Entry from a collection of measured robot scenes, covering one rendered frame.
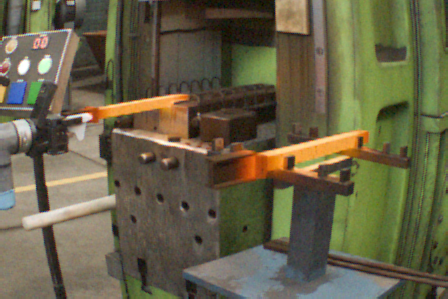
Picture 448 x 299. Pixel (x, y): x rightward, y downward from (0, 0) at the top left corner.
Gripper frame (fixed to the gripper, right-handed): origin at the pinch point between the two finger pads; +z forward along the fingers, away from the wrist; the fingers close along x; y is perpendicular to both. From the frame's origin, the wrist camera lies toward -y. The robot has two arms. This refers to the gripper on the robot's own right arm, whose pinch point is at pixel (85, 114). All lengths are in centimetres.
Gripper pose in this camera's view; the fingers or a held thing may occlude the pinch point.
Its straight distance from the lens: 147.6
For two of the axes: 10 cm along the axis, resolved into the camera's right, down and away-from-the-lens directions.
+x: 7.7, 1.3, -6.3
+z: 6.4, -1.4, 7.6
